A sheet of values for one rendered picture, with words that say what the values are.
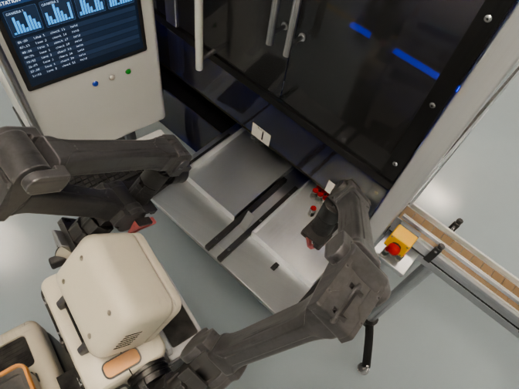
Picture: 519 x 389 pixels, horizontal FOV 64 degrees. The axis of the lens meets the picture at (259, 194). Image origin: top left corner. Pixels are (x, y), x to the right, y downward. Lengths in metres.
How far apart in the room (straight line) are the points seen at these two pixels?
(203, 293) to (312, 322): 1.66
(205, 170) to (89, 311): 0.83
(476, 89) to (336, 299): 0.56
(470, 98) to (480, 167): 2.30
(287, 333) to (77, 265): 0.43
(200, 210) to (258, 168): 0.28
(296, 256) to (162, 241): 1.15
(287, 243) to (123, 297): 0.75
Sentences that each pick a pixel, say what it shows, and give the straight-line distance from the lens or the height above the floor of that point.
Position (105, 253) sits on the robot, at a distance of 0.84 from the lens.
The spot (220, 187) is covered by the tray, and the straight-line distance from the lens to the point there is 1.50.
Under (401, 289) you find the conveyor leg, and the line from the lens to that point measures 1.84.
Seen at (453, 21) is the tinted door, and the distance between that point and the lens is 0.95.
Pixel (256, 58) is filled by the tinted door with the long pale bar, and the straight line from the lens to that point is 1.33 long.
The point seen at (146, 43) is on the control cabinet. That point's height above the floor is 1.20.
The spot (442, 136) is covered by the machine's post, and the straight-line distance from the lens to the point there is 1.07.
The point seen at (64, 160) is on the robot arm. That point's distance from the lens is 0.73.
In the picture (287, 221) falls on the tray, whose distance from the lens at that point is 1.46.
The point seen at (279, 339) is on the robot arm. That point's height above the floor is 1.46.
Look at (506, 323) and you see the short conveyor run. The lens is 1.62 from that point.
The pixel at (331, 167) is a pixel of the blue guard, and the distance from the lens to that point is 1.34.
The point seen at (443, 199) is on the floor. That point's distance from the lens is 2.96.
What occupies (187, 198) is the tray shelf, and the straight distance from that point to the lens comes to 1.48.
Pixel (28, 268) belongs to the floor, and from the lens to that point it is 2.48.
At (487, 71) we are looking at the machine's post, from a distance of 0.96.
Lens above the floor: 2.13
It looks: 56 degrees down
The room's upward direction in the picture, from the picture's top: 12 degrees clockwise
